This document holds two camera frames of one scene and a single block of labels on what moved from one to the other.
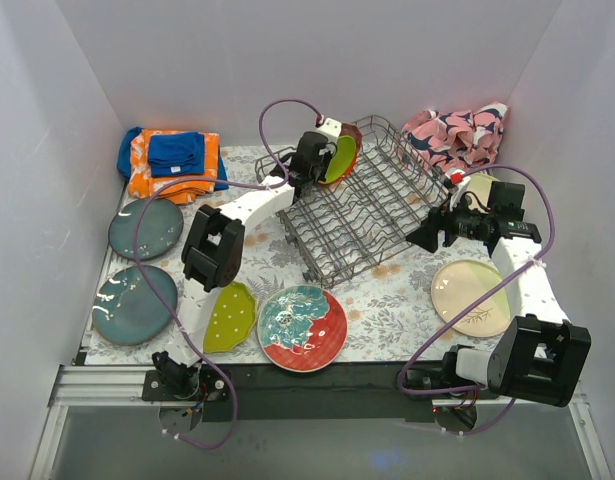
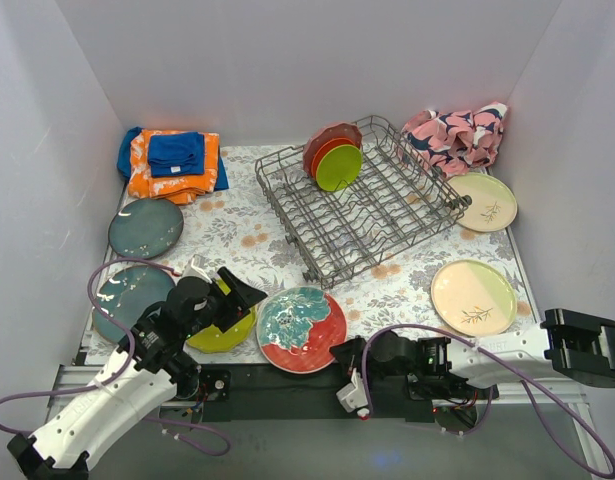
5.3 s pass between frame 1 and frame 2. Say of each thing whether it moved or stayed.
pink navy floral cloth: stayed
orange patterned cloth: stayed
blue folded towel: stayed
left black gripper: moved
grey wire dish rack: stayed
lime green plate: moved
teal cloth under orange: stayed
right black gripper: moved
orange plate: moved
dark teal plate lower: stayed
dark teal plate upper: stayed
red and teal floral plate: stayed
